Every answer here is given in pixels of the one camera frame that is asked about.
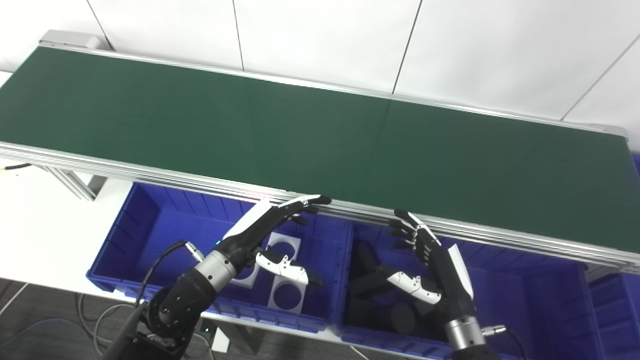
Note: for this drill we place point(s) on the black cylinder part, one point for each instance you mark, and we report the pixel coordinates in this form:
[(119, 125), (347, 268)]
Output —
[(404, 320)]

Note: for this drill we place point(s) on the grey conveyor end housing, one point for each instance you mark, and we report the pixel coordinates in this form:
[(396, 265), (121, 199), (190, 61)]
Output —
[(70, 39)]

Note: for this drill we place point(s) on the aluminium conveyor leg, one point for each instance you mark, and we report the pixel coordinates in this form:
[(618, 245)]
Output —
[(70, 182), (602, 272)]

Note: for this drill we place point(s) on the white power adapter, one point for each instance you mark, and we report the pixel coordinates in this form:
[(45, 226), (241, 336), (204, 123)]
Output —
[(220, 341)]

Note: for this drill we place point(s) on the green conveyor belt aluminium frame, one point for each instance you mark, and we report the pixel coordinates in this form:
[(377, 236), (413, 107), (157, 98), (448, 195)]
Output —
[(300, 135)]

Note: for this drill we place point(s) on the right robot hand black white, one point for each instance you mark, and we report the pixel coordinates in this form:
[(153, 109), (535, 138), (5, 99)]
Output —
[(450, 280)]

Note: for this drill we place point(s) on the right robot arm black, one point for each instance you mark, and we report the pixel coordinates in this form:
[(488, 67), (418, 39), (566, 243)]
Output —
[(465, 335)]

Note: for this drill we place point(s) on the black angled block part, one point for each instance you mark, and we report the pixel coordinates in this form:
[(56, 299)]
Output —
[(370, 280)]

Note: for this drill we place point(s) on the blue plastic bin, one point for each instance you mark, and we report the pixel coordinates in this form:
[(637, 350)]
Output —
[(525, 300), (150, 235), (615, 320)]

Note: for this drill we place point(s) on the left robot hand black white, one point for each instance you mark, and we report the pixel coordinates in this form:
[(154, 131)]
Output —
[(250, 235)]

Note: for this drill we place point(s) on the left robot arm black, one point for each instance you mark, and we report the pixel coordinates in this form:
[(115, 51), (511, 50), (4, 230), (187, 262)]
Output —
[(175, 305)]

